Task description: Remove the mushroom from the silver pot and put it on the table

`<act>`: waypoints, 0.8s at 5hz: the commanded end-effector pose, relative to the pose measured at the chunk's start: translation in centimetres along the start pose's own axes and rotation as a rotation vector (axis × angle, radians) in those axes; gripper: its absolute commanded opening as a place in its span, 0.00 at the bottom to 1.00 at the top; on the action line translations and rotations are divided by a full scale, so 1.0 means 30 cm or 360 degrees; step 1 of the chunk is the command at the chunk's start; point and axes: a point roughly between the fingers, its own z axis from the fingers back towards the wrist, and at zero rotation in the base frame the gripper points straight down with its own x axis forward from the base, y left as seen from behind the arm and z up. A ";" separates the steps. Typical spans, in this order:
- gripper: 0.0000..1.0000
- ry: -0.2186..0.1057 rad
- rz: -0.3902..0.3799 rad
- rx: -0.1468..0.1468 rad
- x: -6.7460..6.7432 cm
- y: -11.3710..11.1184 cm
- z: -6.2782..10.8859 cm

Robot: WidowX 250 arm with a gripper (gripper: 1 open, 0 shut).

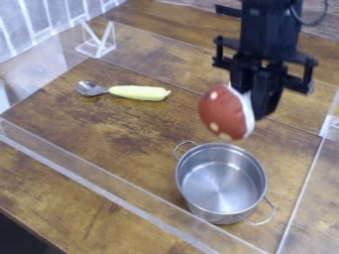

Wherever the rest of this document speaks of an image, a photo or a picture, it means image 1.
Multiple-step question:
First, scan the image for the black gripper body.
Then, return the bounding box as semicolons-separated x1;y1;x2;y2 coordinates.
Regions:
213;36;318;94

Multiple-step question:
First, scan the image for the silver pot with handles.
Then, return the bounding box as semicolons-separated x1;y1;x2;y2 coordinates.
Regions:
174;141;277;226

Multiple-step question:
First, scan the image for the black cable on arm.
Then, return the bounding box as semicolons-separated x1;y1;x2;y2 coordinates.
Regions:
289;0;330;28

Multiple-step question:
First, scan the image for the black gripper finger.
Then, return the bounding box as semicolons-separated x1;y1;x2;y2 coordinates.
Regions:
231;64;257;93
251;68;283;120

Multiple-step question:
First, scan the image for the spoon with yellow handle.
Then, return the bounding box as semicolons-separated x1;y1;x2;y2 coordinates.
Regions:
77;81;171;101

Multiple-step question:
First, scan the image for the black wall strip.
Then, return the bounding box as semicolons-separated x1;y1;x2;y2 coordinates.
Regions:
215;4;242;18

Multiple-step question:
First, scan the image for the clear acrylic triangle stand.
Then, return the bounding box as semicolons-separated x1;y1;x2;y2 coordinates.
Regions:
77;22;117;59

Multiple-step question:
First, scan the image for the red and white plush mushroom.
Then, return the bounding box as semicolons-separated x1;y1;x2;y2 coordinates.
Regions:
199;82;255;141

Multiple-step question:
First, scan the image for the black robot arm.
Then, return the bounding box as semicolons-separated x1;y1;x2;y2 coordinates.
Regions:
214;0;318;120

